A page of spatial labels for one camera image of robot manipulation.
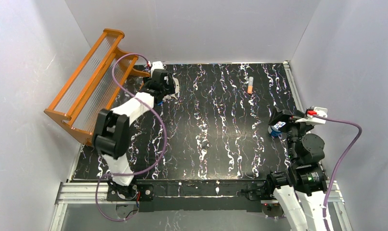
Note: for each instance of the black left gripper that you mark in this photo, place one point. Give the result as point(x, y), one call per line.
point(168, 88)

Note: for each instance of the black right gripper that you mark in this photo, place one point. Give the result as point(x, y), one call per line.
point(283, 117)

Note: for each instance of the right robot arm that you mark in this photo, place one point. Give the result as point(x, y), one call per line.
point(301, 191)

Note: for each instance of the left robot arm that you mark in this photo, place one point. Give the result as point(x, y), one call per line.
point(111, 134)

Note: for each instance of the blue white round jar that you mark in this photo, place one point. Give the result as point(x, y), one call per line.
point(274, 132)

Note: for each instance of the orange white marker pen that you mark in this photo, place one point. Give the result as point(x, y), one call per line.
point(250, 85)

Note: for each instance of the orange wooden shelf rack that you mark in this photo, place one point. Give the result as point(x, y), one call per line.
point(93, 86)

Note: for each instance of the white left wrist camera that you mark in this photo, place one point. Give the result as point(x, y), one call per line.
point(156, 65)

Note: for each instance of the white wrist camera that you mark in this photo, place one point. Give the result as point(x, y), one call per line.
point(156, 65)
point(314, 116)

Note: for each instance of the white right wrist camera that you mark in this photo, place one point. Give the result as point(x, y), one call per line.
point(314, 116)

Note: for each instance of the aluminium frame rail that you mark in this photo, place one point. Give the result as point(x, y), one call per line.
point(167, 195)

